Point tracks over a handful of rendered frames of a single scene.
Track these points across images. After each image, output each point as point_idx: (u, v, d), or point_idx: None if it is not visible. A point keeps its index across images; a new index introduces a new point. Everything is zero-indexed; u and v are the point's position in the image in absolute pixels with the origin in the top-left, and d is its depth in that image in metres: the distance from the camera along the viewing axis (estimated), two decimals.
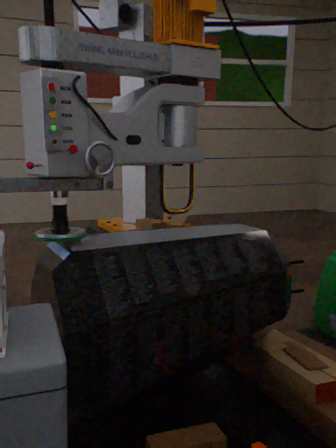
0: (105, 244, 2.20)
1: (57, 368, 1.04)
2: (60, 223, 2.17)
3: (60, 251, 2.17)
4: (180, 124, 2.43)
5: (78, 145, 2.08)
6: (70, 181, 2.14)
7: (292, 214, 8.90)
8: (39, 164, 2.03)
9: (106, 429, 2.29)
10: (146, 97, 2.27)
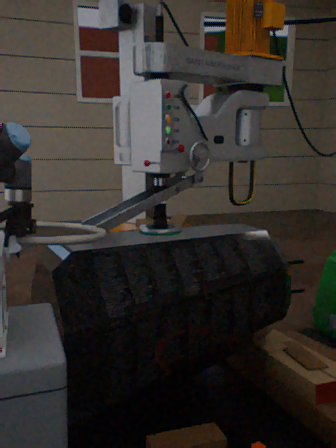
0: (105, 244, 2.20)
1: (57, 368, 1.04)
2: (162, 219, 2.46)
3: (60, 251, 2.17)
4: (259, 126, 2.81)
5: (182, 145, 2.38)
6: (172, 188, 2.44)
7: (292, 214, 8.90)
8: (153, 162, 2.31)
9: (106, 429, 2.29)
10: (228, 102, 2.60)
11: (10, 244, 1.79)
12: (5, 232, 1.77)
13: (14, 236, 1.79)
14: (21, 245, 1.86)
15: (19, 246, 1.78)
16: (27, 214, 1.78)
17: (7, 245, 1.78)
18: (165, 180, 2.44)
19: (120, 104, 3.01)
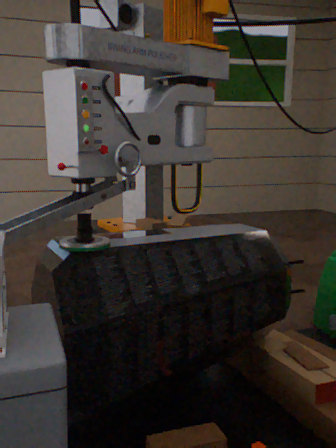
0: None
1: (57, 368, 1.04)
2: (86, 232, 2.12)
3: (60, 251, 2.17)
4: (192, 124, 2.45)
5: (106, 145, 2.05)
6: (97, 194, 2.10)
7: (292, 214, 8.90)
8: (70, 165, 1.97)
9: (106, 429, 2.29)
10: (165, 97, 2.27)
11: None
12: None
13: None
14: None
15: None
16: None
17: None
18: (89, 185, 2.11)
19: None
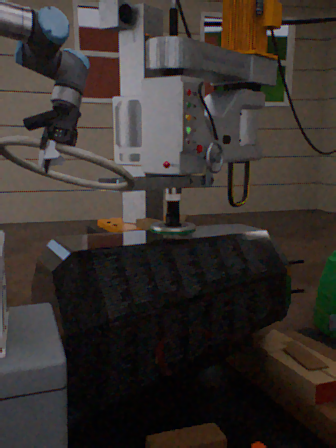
0: (105, 244, 2.20)
1: (57, 368, 1.04)
2: (176, 217, 2.33)
3: (60, 251, 2.17)
4: (255, 125, 2.76)
5: None
6: (186, 178, 2.31)
7: (292, 214, 8.90)
8: (172, 163, 2.18)
9: (106, 429, 2.29)
10: (234, 101, 2.53)
11: (47, 148, 1.52)
12: (45, 132, 1.52)
13: (53, 141, 1.53)
14: (52, 159, 1.58)
15: (58, 152, 1.52)
16: (74, 120, 1.55)
17: (44, 148, 1.51)
18: None
19: (119, 104, 3.02)
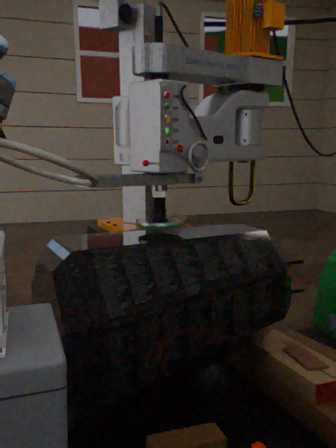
0: (105, 244, 2.20)
1: (57, 368, 1.04)
2: (161, 213, 2.46)
3: (60, 251, 2.17)
4: (259, 126, 2.81)
5: (181, 145, 2.39)
6: (171, 176, 2.43)
7: (292, 214, 8.90)
8: (152, 162, 2.32)
9: (106, 429, 2.29)
10: (228, 102, 2.60)
11: None
12: None
13: None
14: None
15: None
16: None
17: None
18: None
19: (120, 104, 3.01)
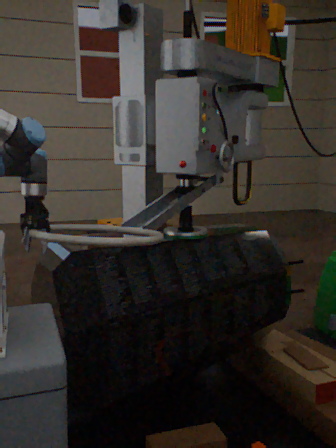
0: None
1: (57, 368, 1.04)
2: (189, 222, 2.38)
3: (60, 251, 2.17)
4: (259, 126, 2.83)
5: (211, 145, 2.32)
6: (199, 188, 2.37)
7: (292, 214, 8.90)
8: (188, 163, 2.23)
9: (106, 429, 2.29)
10: (242, 102, 2.59)
11: (25, 236, 1.85)
12: None
13: (26, 228, 1.84)
14: None
15: (22, 238, 1.82)
16: (25, 207, 1.79)
17: (23, 236, 1.86)
18: (192, 180, 2.37)
19: (120, 104, 3.01)
